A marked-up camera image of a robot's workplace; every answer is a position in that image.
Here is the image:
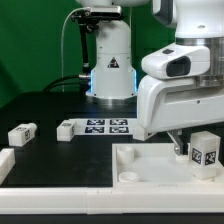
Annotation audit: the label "white cable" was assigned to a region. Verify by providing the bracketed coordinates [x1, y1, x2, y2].
[60, 7, 91, 93]

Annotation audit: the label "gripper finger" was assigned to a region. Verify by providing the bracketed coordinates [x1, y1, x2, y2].
[168, 130, 184, 156]

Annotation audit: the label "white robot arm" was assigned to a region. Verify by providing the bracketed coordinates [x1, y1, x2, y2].
[78, 0, 224, 133]

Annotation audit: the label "white left fence piece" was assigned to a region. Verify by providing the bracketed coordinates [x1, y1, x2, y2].
[0, 148, 15, 185]

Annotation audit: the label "black cables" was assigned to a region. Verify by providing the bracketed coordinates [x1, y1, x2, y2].
[42, 75, 91, 93]

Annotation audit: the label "white square tabletop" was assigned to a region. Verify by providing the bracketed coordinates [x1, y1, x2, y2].
[112, 143, 224, 187]

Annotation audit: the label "white marker base plate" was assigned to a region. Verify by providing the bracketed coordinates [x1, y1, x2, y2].
[72, 118, 137, 135]

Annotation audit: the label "black camera stand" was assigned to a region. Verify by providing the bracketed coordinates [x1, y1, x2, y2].
[71, 7, 98, 79]

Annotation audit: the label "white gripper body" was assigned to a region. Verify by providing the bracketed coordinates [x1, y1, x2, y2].
[137, 75, 224, 133]

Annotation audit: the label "white front fence rail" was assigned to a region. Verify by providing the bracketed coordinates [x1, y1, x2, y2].
[0, 186, 224, 214]

